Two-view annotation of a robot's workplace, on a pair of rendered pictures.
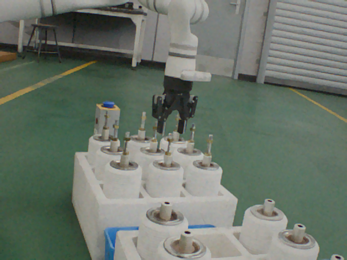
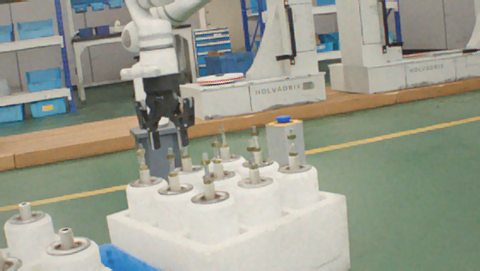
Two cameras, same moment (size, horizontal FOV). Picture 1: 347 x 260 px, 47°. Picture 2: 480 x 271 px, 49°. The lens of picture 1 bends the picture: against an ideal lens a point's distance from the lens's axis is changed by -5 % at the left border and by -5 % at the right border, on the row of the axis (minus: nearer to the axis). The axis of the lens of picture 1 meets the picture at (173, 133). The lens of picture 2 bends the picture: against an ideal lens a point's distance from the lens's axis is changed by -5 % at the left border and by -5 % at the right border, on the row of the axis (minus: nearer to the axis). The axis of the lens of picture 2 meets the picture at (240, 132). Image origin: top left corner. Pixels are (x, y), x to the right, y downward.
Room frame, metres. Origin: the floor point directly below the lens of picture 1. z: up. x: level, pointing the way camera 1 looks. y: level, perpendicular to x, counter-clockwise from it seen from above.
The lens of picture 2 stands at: (0.87, -1.11, 0.55)
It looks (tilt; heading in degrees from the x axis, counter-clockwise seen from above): 10 degrees down; 73
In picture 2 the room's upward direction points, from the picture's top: 7 degrees counter-clockwise
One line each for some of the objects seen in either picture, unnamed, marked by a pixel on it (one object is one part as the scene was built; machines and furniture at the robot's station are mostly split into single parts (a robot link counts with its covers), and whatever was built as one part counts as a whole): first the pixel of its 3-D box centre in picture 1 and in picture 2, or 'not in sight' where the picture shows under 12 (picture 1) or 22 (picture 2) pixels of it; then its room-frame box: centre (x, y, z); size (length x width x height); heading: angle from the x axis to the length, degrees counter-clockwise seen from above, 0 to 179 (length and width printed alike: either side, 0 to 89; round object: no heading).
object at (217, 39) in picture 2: not in sight; (208, 56); (2.63, 5.70, 0.34); 0.59 x 0.47 x 0.69; 91
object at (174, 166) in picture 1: (166, 165); (175, 189); (1.05, 0.01, 0.25); 0.08 x 0.08 x 0.01
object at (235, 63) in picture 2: not in sight; (230, 71); (2.57, 4.64, 0.19); 0.50 x 0.41 x 0.37; 96
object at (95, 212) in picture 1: (146, 201); (227, 243); (1.16, 0.05, 0.09); 0.39 x 0.39 x 0.18; 23
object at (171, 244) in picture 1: (184, 247); not in sight; (0.63, -0.05, 0.25); 0.08 x 0.08 x 0.01
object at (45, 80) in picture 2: not in sight; (45, 80); (0.62, 4.95, 0.36); 0.50 x 0.38 x 0.21; 91
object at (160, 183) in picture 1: (162, 196); (182, 231); (1.05, 0.01, 0.16); 0.10 x 0.10 x 0.18
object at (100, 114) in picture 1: (103, 150); (289, 180); (1.40, 0.24, 0.16); 0.07 x 0.07 x 0.31; 23
